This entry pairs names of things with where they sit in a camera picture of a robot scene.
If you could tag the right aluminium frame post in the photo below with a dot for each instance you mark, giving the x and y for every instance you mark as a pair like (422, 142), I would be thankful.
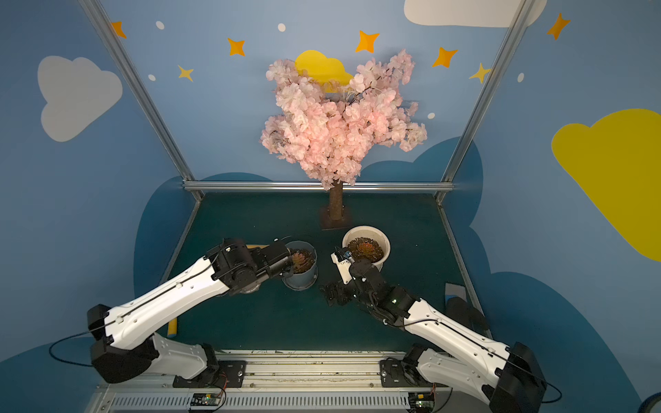
(523, 17)

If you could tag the aluminium frame post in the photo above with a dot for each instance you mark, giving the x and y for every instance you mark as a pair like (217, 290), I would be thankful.
(523, 17)
(113, 43)

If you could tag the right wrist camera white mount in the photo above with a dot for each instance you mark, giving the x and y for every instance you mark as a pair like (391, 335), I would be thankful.
(343, 259)

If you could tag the pink succulent in blue pot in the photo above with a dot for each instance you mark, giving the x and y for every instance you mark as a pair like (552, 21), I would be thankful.
(303, 260)

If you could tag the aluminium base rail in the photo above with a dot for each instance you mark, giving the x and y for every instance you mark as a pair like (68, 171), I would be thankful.
(287, 381)

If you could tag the blue yellow garden hand rake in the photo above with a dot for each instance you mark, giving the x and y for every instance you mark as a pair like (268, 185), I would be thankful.
(172, 328)

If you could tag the blue-grey faceted plant pot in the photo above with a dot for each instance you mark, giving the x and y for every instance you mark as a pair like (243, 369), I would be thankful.
(302, 281)

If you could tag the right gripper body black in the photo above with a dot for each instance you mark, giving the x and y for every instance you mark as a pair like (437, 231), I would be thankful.
(340, 292)

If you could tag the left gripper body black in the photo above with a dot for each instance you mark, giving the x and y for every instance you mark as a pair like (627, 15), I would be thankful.
(281, 253)

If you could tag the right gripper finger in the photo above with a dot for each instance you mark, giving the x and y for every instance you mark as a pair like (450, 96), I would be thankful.
(328, 290)
(330, 301)

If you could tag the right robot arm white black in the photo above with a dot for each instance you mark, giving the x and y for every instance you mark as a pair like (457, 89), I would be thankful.
(506, 378)

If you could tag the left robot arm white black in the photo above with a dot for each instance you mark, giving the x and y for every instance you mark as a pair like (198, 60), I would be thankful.
(127, 343)

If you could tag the aluminium frame back bar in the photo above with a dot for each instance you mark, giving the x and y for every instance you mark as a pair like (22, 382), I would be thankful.
(395, 187)

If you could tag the white round plant pot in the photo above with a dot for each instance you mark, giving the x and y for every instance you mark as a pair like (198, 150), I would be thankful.
(373, 233)

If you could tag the artificial pink blossom tree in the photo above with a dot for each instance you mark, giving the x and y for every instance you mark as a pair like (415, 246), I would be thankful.
(328, 129)

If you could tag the left aluminium frame post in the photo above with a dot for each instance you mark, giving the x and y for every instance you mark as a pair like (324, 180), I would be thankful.
(113, 43)

